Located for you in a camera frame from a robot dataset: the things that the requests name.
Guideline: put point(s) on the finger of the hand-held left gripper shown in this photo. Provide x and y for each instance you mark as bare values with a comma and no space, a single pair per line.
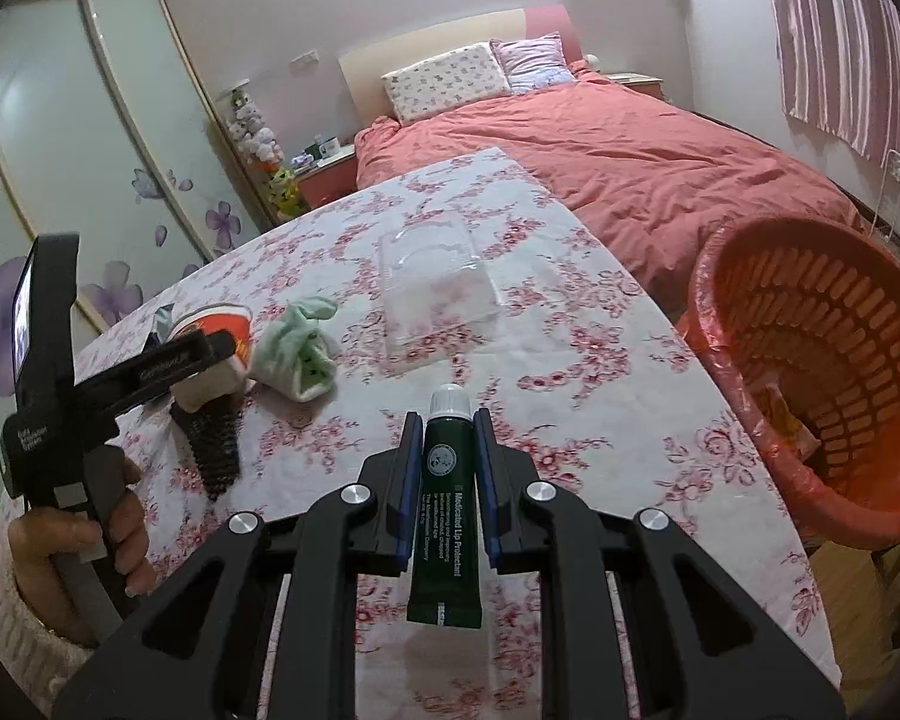
223,347

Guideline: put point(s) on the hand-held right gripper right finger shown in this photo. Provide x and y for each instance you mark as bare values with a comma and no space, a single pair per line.
486,480

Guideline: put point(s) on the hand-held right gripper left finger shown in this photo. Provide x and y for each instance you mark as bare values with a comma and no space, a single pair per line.
409,465

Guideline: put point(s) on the red white paper cup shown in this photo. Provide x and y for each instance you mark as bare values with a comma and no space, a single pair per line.
202,321

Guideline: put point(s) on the dark green ointment tube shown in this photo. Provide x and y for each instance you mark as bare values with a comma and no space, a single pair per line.
442,525

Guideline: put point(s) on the orange plastic laundry basket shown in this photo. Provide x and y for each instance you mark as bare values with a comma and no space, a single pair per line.
832,330

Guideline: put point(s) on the person's left forearm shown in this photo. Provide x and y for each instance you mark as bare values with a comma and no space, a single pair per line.
30,652

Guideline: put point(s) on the person's left hand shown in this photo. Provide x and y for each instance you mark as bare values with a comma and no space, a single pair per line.
45,540

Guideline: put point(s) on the green sock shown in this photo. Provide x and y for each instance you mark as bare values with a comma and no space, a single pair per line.
292,345

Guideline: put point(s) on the black hair brush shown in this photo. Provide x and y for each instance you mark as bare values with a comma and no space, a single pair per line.
210,450

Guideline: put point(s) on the pink floral tablecloth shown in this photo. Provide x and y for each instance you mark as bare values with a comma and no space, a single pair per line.
570,390

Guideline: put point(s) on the green yellow plush toy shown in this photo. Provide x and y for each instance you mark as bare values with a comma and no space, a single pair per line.
283,191

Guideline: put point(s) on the clear plastic box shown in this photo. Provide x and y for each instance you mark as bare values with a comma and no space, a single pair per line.
435,292

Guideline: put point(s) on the pink white nightstand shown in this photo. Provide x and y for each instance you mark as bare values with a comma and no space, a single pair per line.
330,180
637,82

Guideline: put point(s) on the hanging plush toys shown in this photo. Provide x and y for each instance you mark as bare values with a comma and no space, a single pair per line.
255,135

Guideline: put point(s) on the white mug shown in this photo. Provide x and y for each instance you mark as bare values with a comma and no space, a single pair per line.
330,146

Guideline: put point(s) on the glass door wardrobe with flowers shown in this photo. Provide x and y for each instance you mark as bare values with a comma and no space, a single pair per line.
82,127

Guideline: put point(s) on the beige crumpled wrapper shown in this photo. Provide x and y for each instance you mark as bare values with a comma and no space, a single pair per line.
791,420

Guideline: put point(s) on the white floral pillow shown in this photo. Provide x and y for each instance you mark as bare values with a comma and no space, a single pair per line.
442,82

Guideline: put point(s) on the bed with red duvet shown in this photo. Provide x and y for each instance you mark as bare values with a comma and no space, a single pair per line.
645,165

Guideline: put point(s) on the beige and pink headboard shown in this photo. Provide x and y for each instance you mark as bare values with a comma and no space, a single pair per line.
420,45

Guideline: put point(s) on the pink striped pillow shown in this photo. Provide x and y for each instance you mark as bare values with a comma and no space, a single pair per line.
532,64

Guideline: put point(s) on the pink satin curtain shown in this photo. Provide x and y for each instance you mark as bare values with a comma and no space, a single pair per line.
832,37

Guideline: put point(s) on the white wall outlet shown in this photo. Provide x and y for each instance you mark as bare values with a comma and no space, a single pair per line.
305,58

